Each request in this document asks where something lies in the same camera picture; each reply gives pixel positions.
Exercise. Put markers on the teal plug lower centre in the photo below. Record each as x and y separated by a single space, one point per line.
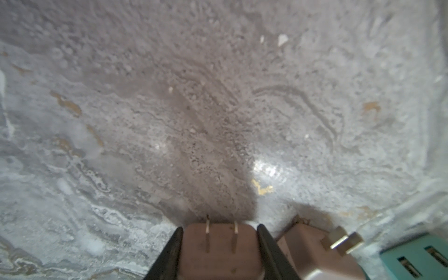
422 258

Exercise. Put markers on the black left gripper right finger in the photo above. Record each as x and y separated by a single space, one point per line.
275 263

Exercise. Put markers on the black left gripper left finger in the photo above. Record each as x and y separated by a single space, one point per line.
165 266

